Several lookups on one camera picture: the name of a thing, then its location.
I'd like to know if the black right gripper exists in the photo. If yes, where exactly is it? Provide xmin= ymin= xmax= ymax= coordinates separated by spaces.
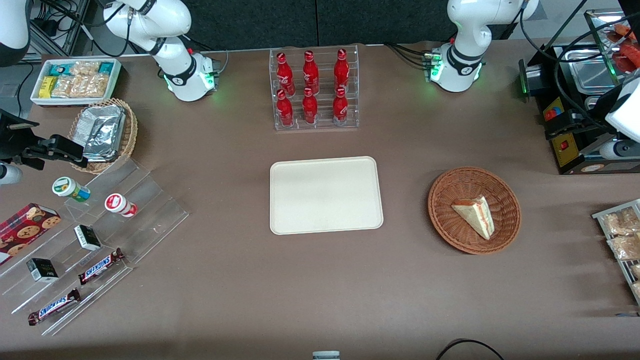
xmin=0 ymin=109 xmax=89 ymax=170

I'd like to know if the clear acrylic stepped display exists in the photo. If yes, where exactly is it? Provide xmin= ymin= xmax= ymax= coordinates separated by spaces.
xmin=0 ymin=157 xmax=190 ymax=337

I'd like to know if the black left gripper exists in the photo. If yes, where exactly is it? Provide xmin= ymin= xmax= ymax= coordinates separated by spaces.
xmin=545 ymin=112 xmax=609 ymax=142

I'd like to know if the clear bag of nuts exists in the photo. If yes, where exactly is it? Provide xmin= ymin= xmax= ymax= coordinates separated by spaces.
xmin=76 ymin=74 xmax=111 ymax=99
xmin=51 ymin=76 xmax=77 ymax=99
xmin=71 ymin=61 xmax=101 ymax=77

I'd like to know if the white rectangular snack bin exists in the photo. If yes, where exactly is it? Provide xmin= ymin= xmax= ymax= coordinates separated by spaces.
xmin=30 ymin=58 xmax=122 ymax=107

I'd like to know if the light tan wicker basket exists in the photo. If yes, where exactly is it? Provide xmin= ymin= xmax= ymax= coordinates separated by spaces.
xmin=67 ymin=97 xmax=139 ymax=175

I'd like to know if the triangle sandwich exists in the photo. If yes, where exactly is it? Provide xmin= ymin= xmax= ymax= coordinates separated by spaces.
xmin=451 ymin=194 xmax=496 ymax=241

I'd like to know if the cream plastic tray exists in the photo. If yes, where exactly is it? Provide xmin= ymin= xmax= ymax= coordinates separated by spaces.
xmin=269 ymin=156 xmax=384 ymax=236

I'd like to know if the aluminium frame shelf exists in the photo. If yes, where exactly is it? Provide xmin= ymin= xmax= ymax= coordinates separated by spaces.
xmin=27 ymin=0 xmax=93 ymax=57

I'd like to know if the glass food display case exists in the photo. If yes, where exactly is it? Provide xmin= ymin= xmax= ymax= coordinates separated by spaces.
xmin=584 ymin=9 xmax=640 ymax=76

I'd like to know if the grey wire rack tray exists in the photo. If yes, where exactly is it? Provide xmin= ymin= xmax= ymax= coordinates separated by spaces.
xmin=592 ymin=198 xmax=640 ymax=306

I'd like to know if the black looped cable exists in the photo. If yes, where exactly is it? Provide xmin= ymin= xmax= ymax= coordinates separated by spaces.
xmin=435 ymin=338 xmax=506 ymax=360

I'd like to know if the snickers chocolate bar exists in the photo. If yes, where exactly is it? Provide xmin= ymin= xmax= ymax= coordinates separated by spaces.
xmin=27 ymin=288 xmax=82 ymax=327
xmin=77 ymin=247 xmax=126 ymax=286

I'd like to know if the clear acrylic bottle rack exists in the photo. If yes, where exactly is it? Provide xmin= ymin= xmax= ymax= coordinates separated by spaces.
xmin=269 ymin=44 xmax=360 ymax=132

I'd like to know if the silver foil packet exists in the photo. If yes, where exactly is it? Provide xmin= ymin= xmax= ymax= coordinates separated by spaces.
xmin=86 ymin=105 xmax=126 ymax=126
xmin=81 ymin=118 xmax=123 ymax=162

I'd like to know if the red tartan cookie box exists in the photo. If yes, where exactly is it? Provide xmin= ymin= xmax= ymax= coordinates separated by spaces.
xmin=0 ymin=202 xmax=62 ymax=266

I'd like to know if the black food warmer machine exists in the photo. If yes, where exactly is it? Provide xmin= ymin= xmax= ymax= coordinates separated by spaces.
xmin=518 ymin=10 xmax=640 ymax=175

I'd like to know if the green label yogurt cup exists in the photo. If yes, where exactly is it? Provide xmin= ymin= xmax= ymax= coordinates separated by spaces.
xmin=52 ymin=176 xmax=92 ymax=203

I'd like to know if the stainless steel pan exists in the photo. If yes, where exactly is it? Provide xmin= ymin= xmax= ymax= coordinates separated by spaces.
xmin=562 ymin=46 xmax=621 ymax=94

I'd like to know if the small black carton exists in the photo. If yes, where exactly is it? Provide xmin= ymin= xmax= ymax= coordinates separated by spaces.
xmin=26 ymin=257 xmax=59 ymax=283
xmin=73 ymin=224 xmax=102 ymax=252

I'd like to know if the red label yogurt cup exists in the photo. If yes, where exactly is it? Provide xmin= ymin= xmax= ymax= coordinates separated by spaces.
xmin=104 ymin=193 xmax=138 ymax=218

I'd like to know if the red cola bottle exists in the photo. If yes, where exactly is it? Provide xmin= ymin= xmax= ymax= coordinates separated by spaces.
xmin=333 ymin=48 xmax=350 ymax=93
xmin=332 ymin=87 xmax=349 ymax=126
xmin=276 ymin=52 xmax=296 ymax=97
xmin=301 ymin=87 xmax=319 ymax=126
xmin=302 ymin=50 xmax=320 ymax=95
xmin=276 ymin=89 xmax=295 ymax=128

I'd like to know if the brown wicker basket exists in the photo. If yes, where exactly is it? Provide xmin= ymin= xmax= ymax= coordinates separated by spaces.
xmin=427 ymin=166 xmax=522 ymax=256

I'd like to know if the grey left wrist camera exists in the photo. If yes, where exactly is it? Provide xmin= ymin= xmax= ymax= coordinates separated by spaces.
xmin=599 ymin=139 xmax=640 ymax=161

